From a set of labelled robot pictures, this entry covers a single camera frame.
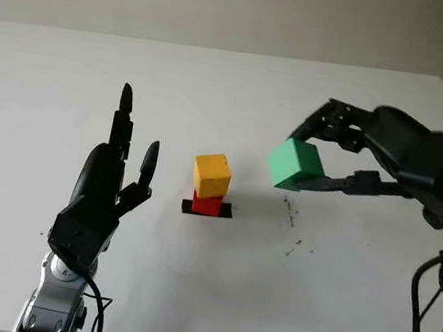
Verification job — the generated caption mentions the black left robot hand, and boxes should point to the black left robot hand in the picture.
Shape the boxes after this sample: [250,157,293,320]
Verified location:
[67,77,168,229]

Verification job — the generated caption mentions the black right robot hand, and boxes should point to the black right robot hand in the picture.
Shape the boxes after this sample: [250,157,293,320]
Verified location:
[278,92,443,231]

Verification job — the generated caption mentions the green wooden block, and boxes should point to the green wooden block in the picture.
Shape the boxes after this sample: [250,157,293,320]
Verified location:
[262,134,330,196]

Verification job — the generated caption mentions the red wooden block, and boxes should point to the red wooden block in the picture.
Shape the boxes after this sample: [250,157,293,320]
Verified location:
[190,189,226,219]

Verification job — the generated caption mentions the yellow wooden block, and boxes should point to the yellow wooden block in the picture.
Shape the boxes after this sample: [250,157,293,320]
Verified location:
[189,150,235,202]

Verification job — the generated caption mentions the black tape strip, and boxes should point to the black tape strip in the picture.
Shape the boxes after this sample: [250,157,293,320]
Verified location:
[179,197,235,221]

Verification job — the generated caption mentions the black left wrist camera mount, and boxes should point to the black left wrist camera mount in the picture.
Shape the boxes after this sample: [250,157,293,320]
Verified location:
[43,204,122,279]

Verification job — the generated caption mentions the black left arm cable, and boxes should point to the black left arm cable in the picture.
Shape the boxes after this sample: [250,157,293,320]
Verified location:
[73,272,117,332]

